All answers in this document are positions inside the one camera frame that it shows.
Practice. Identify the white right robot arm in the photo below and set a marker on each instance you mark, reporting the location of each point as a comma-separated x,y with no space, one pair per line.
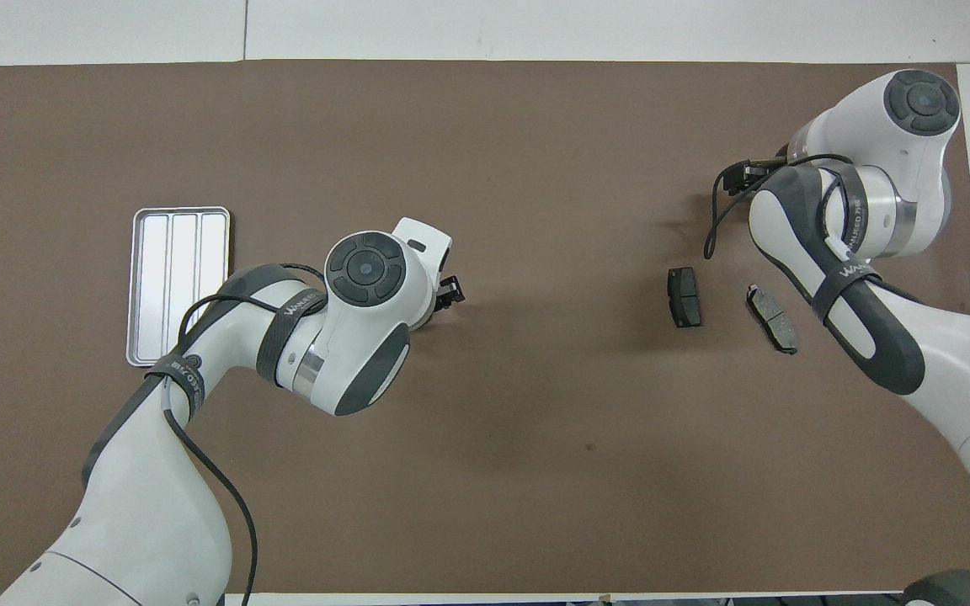
956,353

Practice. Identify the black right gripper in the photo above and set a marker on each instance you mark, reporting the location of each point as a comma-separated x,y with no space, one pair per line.
750,175

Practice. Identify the rectangular grey brake pad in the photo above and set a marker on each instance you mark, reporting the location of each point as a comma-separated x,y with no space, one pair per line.
684,297

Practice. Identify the curved grey brake pad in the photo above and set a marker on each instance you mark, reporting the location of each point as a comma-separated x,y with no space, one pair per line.
773,320

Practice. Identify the brown table mat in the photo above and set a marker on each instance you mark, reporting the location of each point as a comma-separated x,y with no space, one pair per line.
535,126

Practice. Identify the silver metal tray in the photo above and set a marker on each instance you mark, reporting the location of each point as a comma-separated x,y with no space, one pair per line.
157,278

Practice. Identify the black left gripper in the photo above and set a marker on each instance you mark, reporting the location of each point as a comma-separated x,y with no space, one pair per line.
450,292

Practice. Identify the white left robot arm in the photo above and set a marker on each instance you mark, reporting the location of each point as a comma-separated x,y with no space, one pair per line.
157,505

